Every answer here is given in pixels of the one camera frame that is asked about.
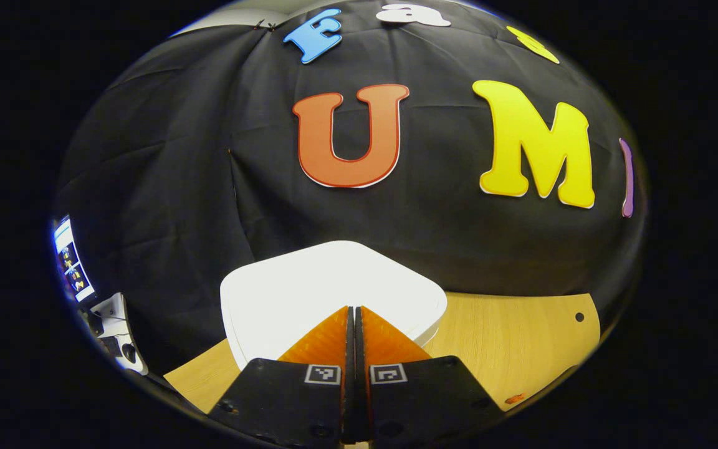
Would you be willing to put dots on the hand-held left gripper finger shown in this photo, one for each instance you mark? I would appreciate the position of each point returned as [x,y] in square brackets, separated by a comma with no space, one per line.
[349,399]
[362,405]

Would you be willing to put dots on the white desktop garbage bin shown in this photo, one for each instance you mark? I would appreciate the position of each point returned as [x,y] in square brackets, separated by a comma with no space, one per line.
[334,280]

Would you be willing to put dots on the wooden desktop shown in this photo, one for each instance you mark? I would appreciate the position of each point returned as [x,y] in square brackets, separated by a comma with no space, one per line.
[508,337]

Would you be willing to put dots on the white side desk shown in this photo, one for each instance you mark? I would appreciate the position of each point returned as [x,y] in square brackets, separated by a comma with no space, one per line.
[113,308]

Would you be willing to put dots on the black backdrop cloth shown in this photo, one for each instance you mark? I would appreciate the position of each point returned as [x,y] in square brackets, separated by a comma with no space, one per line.
[209,187]

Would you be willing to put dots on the computer monitor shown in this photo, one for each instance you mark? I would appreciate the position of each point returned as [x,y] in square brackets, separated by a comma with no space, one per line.
[71,262]

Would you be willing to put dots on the black cloth clip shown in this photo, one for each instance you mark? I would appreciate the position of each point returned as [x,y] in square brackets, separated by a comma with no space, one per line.
[265,25]

